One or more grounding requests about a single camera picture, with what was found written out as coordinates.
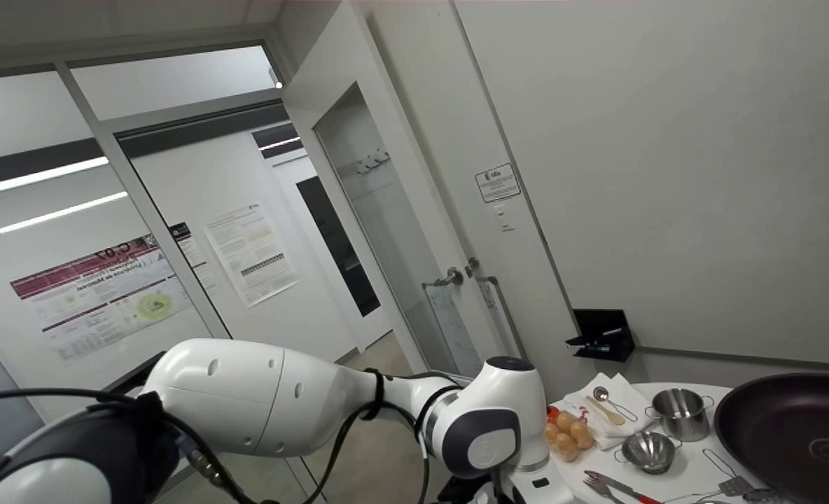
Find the white paper napkin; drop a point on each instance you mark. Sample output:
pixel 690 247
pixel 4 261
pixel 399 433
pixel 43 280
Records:
pixel 620 395

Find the white paper notice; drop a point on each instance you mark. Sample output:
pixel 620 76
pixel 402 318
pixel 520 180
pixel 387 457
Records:
pixel 249 254

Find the dark frying pan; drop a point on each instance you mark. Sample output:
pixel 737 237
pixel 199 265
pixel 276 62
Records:
pixel 797 439

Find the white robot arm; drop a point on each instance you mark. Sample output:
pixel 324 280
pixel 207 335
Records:
pixel 263 395

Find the small steel bowl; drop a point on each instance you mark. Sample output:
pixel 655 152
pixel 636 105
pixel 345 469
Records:
pixel 651 451

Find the white door with glass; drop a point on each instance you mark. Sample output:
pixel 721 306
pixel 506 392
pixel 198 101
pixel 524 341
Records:
pixel 437 234

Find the small steel pot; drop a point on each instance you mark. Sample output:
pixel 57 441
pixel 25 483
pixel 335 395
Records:
pixel 681 415

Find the small metal kitchen tool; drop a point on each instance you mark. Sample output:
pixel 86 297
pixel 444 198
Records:
pixel 737 483

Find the small steel spoon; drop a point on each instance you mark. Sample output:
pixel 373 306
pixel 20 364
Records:
pixel 612 401

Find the steel tongs with red grip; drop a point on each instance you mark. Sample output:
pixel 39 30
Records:
pixel 613 486

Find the small white wall sign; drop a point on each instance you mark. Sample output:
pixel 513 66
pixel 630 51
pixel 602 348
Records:
pixel 497 182

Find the poster with magenta header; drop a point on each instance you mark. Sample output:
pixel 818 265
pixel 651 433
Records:
pixel 108 290

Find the round white table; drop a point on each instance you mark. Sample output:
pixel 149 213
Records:
pixel 696 467

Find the black wall-mounted holder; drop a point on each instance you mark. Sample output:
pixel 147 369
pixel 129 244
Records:
pixel 605 336

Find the small wooden spoon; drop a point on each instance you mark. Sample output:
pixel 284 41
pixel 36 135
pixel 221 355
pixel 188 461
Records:
pixel 602 413

